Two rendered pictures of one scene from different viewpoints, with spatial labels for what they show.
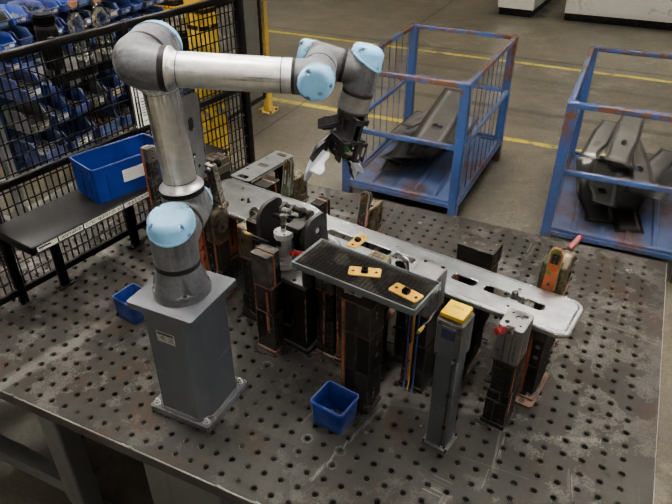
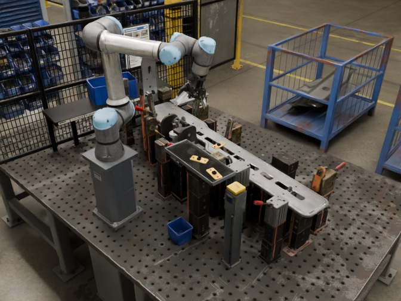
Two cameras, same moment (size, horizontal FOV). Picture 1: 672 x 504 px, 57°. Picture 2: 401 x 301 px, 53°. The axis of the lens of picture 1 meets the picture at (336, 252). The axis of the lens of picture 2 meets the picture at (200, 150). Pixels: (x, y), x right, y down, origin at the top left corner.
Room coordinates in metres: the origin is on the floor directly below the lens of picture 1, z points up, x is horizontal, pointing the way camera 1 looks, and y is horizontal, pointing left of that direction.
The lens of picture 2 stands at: (-0.20, -0.53, 2.23)
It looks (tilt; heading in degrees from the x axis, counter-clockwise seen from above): 33 degrees down; 17
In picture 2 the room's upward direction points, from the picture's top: straight up
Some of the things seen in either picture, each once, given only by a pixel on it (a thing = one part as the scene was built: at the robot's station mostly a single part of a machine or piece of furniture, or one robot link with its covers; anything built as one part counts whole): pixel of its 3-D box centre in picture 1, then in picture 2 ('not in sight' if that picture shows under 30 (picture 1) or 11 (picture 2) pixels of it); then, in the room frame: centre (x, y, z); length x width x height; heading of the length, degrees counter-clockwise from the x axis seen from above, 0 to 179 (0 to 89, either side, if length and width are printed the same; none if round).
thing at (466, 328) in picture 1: (447, 382); (233, 227); (1.16, -0.29, 0.92); 0.08 x 0.08 x 0.44; 56
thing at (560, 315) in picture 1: (364, 243); (222, 147); (1.71, -0.09, 1.00); 1.38 x 0.22 x 0.02; 56
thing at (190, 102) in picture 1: (192, 140); (149, 78); (2.14, 0.53, 1.17); 0.12 x 0.01 x 0.34; 146
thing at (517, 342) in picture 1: (506, 370); (273, 230); (1.24, -0.46, 0.88); 0.11 x 0.10 x 0.36; 146
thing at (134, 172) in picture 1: (122, 167); (112, 88); (2.07, 0.78, 1.09); 0.30 x 0.17 x 0.13; 136
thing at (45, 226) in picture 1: (123, 188); (111, 99); (2.06, 0.79, 1.01); 0.90 x 0.22 x 0.03; 146
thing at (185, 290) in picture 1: (179, 274); (108, 145); (1.32, 0.40, 1.15); 0.15 x 0.15 x 0.10
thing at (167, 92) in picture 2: (220, 196); (164, 111); (2.24, 0.47, 0.88); 0.08 x 0.08 x 0.36; 56
